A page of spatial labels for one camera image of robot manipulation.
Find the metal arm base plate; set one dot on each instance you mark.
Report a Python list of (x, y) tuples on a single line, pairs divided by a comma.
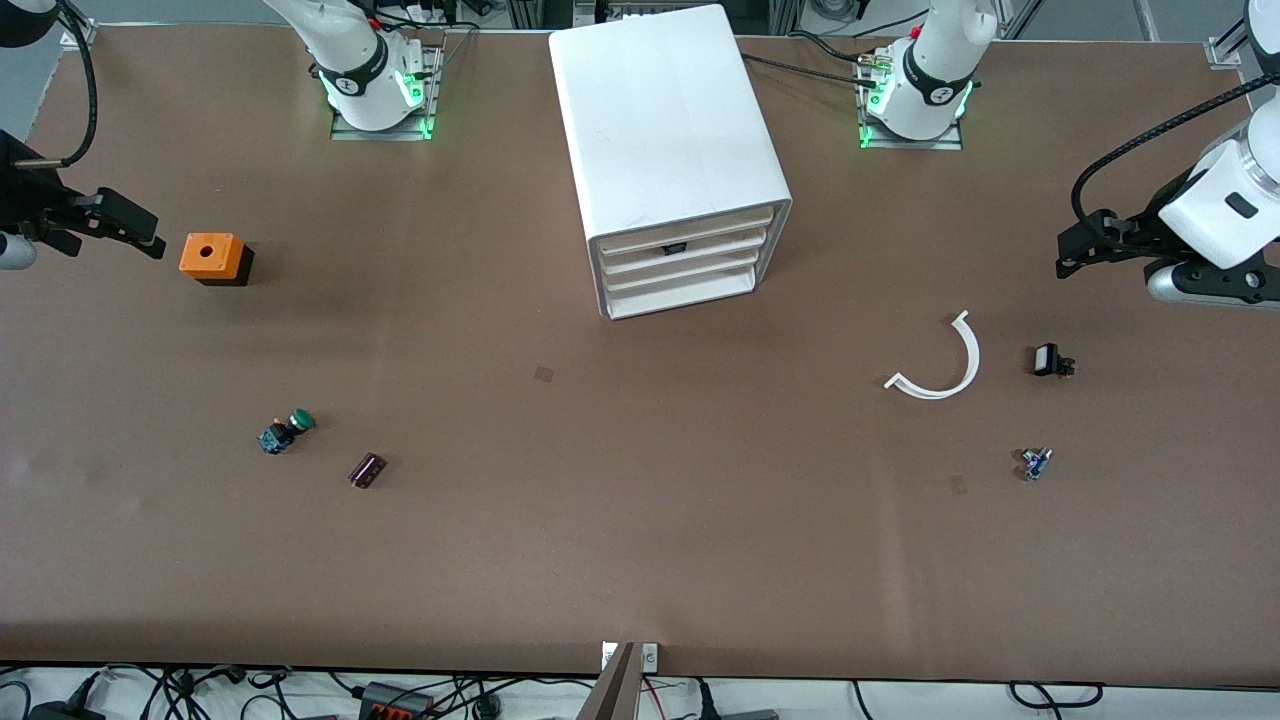
[(910, 145), (436, 70)]

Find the black red power strip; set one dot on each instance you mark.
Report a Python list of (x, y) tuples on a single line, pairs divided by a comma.
[(395, 703)]

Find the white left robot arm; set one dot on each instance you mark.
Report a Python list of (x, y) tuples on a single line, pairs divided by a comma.
[(940, 50)]

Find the dark purple small component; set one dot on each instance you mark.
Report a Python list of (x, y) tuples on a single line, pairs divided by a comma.
[(367, 471)]

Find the aluminium frame corner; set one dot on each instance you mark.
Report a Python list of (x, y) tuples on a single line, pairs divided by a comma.
[(1225, 50), (78, 38)]

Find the white small bracket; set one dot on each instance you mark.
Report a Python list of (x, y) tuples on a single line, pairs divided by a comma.
[(650, 657)]

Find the orange box with hole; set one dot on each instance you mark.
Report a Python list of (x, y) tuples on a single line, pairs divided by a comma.
[(210, 255)]

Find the green push button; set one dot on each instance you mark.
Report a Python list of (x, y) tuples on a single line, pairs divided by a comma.
[(285, 432)]

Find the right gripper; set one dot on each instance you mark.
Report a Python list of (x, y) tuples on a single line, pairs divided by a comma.
[(28, 197)]

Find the white curved plastic bracket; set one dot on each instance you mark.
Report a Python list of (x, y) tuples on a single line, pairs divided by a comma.
[(970, 355)]

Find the white plastic drawer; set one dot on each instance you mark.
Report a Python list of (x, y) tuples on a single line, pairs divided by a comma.
[(640, 238), (680, 297), (650, 277), (640, 258)]

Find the brown wooden post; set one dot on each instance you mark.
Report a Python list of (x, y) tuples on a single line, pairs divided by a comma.
[(612, 690)]

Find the white drawer cabinet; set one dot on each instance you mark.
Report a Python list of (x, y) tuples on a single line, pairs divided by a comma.
[(660, 110)]

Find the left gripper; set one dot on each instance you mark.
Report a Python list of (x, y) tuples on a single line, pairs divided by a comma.
[(1147, 229)]

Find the black power adapter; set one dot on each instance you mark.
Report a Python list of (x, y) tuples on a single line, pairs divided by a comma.
[(60, 712)]

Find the black white push switch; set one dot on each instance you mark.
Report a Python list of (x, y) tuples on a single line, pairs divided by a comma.
[(1047, 360)]

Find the chrome valve fitting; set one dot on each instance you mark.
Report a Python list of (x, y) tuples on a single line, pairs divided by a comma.
[(1035, 463)]

